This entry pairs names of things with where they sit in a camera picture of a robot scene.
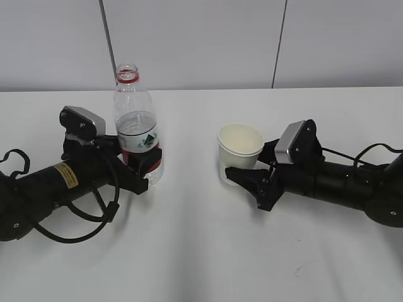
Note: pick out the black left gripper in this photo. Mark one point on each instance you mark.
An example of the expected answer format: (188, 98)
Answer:
(106, 149)

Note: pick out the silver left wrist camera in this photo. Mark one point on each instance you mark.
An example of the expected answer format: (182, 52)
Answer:
(81, 124)

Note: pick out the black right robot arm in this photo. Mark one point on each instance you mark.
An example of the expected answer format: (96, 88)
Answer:
(375, 190)

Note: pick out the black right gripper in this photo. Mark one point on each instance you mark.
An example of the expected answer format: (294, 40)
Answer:
(268, 185)

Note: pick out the white paper cup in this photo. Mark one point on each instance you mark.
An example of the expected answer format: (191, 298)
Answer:
(239, 145)

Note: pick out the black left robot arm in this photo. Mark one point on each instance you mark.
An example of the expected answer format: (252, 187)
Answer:
(88, 181)

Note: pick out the clear water bottle red label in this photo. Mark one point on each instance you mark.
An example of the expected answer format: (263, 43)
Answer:
(135, 115)

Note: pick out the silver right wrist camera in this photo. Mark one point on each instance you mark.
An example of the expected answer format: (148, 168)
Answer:
(298, 144)

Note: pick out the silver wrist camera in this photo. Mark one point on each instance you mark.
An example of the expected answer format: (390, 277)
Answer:
(81, 124)
(298, 144)

